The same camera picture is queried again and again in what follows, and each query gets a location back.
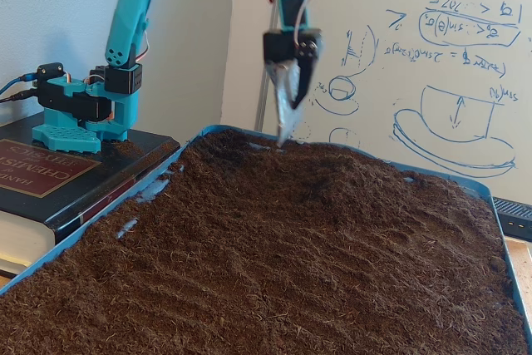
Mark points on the silver taped gripper finger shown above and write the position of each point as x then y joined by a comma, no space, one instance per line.
286,97

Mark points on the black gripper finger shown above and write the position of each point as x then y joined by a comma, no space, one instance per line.
306,80

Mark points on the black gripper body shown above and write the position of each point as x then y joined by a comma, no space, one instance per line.
279,47

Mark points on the brown soil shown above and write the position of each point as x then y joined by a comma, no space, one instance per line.
291,247

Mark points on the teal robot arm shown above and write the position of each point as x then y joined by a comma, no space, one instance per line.
129,18

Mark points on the whiteboard with blue drawings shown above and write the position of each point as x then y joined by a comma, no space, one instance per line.
415,80

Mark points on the blue plastic tray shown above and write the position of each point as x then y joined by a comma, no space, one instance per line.
126,228

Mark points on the black vented device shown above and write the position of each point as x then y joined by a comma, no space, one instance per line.
515,218

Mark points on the black chemistry handbook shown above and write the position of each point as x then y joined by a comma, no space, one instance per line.
25,172

